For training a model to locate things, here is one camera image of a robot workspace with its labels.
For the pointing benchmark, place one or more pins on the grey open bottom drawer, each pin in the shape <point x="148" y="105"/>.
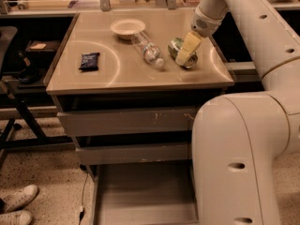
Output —
<point x="154" y="193"/>

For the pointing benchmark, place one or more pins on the clear plastic water bottle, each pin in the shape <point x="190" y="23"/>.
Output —
<point x="149" y="50"/>

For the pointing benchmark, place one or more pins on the dark blue snack packet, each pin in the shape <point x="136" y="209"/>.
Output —
<point x="89" y="61"/>

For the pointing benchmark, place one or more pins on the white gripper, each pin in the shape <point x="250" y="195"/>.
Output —
<point x="204" y="26"/>

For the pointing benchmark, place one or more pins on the grey top drawer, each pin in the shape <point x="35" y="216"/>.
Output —
<point x="132" y="112"/>

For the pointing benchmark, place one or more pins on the green soda can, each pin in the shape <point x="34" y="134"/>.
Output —
<point x="174" y="47"/>

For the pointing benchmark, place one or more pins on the white sneaker lower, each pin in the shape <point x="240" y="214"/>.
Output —
<point x="16" y="218"/>

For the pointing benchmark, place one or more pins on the black chair frame left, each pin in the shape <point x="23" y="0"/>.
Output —
<point x="7" y="35"/>

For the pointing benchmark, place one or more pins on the grey middle drawer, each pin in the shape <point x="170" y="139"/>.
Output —
<point x="134" y="148"/>

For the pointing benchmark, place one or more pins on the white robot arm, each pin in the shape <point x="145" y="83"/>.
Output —
<point x="236" y="137"/>

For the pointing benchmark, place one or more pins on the grey drawer cabinet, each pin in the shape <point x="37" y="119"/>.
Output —
<point x="121" y="68"/>

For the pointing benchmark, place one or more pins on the white paper bowl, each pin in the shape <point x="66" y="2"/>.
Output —
<point x="126" y="28"/>

